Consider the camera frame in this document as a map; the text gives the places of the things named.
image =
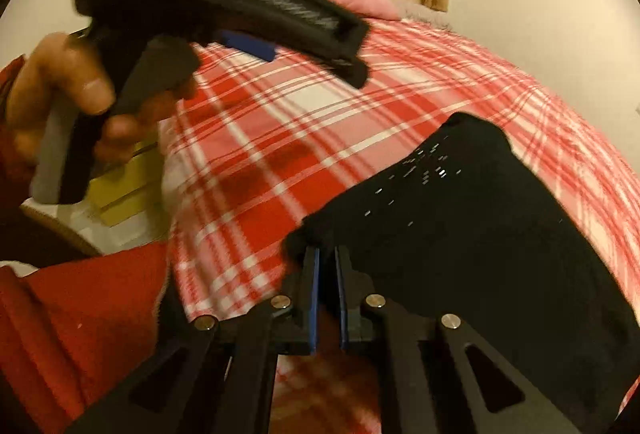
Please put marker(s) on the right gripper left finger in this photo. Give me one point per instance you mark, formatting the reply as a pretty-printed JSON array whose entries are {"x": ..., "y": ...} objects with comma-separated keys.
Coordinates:
[{"x": 218, "y": 376}]

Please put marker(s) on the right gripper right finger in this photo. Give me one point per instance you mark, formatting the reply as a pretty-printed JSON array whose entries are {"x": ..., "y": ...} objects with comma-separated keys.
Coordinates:
[{"x": 436, "y": 375}]

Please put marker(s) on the black pants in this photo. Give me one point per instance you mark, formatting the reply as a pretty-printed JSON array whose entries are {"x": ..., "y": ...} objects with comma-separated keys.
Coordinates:
[{"x": 462, "y": 227}]

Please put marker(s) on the red sleeve forearm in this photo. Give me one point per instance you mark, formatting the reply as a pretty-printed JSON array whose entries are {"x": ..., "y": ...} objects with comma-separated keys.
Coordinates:
[{"x": 70, "y": 330}]

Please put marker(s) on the person left hand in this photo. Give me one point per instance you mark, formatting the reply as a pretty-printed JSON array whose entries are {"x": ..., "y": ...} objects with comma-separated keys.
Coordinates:
[{"x": 62, "y": 64}]

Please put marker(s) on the red plaid bed sheet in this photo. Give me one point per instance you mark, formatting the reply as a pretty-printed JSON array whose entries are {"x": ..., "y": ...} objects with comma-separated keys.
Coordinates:
[{"x": 266, "y": 144}]

